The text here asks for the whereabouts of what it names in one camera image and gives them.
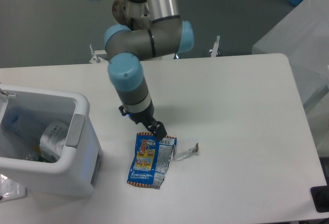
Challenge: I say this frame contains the white plastic bag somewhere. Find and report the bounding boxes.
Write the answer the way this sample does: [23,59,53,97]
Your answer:
[40,120,69,163]

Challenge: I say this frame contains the metal table clamp bolt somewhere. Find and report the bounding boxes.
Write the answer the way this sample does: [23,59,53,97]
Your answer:
[209,35,221,58]

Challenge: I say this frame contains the blue snack wrapper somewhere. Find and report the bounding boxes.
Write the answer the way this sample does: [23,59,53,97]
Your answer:
[127,132,199,189]

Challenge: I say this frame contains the black device at table edge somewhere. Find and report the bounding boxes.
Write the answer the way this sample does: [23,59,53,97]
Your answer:
[310,185,328,213]

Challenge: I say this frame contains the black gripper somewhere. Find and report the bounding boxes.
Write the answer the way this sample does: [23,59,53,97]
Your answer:
[119,102,167,140]

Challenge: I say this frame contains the white open trash can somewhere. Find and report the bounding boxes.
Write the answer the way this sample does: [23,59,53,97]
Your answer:
[1,84,103,197]

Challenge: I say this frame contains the clear plastic sheet under bin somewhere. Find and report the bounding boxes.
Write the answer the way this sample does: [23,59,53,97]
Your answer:
[1,174,27,202]

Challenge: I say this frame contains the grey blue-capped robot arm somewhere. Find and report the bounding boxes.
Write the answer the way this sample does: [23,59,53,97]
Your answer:
[91,0,194,140]

